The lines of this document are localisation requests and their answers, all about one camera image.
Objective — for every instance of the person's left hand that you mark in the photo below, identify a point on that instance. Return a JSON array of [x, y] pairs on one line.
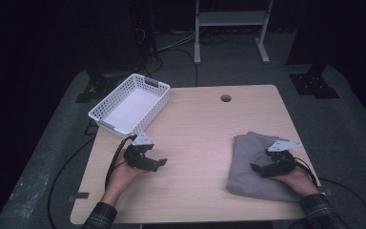
[[120, 181]]

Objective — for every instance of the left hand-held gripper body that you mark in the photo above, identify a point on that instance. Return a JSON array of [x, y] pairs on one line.
[[133, 157]]

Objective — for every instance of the white metal stand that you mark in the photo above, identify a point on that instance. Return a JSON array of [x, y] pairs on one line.
[[232, 17]]

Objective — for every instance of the white plastic basket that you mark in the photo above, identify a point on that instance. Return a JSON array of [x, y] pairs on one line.
[[132, 109]]

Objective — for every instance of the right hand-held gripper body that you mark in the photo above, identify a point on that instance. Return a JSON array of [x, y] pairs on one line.
[[286, 162]]

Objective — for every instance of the person's right hand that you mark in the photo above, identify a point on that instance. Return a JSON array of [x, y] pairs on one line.
[[301, 184]]

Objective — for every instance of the black stand base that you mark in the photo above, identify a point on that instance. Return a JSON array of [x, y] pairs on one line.
[[313, 84], [97, 87]]

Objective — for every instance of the grey pants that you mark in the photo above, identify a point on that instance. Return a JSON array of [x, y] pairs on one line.
[[248, 165]]

